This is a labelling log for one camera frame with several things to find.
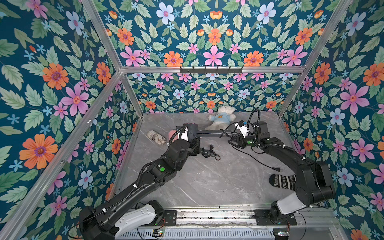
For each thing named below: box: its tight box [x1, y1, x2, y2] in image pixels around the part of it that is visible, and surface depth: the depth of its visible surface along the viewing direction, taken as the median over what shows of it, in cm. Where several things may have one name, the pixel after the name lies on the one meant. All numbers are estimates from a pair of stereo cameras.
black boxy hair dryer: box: [176, 122, 233, 139], surface depth 69 cm
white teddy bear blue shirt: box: [204, 105, 237, 131], surface depth 110 cm
